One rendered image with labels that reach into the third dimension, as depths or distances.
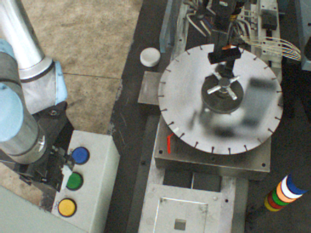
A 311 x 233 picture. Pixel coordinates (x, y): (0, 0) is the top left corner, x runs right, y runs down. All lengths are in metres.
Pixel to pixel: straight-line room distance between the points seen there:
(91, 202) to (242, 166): 0.40
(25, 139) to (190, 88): 0.48
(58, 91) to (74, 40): 1.40
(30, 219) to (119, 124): 0.79
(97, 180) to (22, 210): 0.57
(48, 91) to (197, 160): 0.44
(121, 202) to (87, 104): 1.11
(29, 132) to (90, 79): 1.58
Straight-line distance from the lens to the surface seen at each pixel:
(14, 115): 0.47
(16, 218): 0.26
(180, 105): 0.83
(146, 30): 1.25
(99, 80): 2.06
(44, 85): 0.91
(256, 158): 0.90
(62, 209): 0.83
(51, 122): 0.66
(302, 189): 0.57
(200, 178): 0.96
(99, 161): 0.84
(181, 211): 0.79
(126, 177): 0.98
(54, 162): 0.64
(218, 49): 0.80
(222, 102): 0.83
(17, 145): 0.51
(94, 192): 0.82
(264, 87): 0.89
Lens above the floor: 1.67
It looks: 63 degrees down
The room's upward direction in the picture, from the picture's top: 6 degrees counter-clockwise
